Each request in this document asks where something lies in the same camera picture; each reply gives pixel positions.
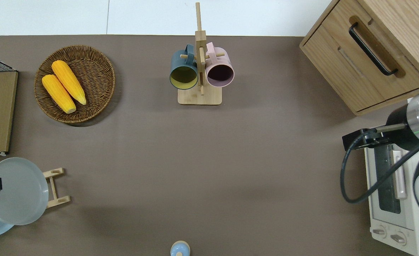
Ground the pink mug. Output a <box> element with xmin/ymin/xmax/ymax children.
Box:
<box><xmin>205</xmin><ymin>42</ymin><xmax>235</xmax><ymax>88</ymax></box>

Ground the brown wicker basket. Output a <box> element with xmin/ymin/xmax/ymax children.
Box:
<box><xmin>34</xmin><ymin>45</ymin><xmax>116</xmax><ymax>124</ymax></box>

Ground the white toaster oven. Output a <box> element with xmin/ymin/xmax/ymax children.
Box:
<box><xmin>364</xmin><ymin>142</ymin><xmax>419</xmax><ymax>256</ymax></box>

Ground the gray plate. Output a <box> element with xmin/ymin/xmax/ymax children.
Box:
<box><xmin>0</xmin><ymin>157</ymin><xmax>49</xmax><ymax>226</ymax></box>

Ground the yellow corn cob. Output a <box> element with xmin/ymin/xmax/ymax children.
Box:
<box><xmin>42</xmin><ymin>74</ymin><xmax>77</xmax><ymax>114</ymax></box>
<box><xmin>52</xmin><ymin>60</ymin><xmax>87</xmax><ymax>106</ymax></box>

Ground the wooden mug tree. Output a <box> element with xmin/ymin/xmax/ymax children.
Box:
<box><xmin>178</xmin><ymin>2</ymin><xmax>222</xmax><ymax>106</ymax></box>

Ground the wooden drawer box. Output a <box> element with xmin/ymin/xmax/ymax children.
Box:
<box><xmin>299</xmin><ymin>0</ymin><xmax>419</xmax><ymax>116</ymax></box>

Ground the low wooden plate rack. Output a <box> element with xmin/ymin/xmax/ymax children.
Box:
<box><xmin>42</xmin><ymin>167</ymin><xmax>71</xmax><ymax>209</ymax></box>

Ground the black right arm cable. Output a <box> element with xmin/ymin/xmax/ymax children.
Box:
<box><xmin>340</xmin><ymin>132</ymin><xmax>419</xmax><ymax>204</ymax></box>

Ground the black box handle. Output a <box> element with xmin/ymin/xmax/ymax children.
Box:
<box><xmin>349</xmin><ymin>22</ymin><xmax>399</xmax><ymax>76</ymax></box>

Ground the dark blue mug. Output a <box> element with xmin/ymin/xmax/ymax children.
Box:
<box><xmin>170</xmin><ymin>44</ymin><xmax>199</xmax><ymax>90</ymax></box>

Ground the brown table mat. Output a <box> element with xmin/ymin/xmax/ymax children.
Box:
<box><xmin>0</xmin><ymin>34</ymin><xmax>419</xmax><ymax>256</ymax></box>

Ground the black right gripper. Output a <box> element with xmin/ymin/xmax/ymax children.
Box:
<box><xmin>342</xmin><ymin>128</ymin><xmax>391</xmax><ymax>150</ymax></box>

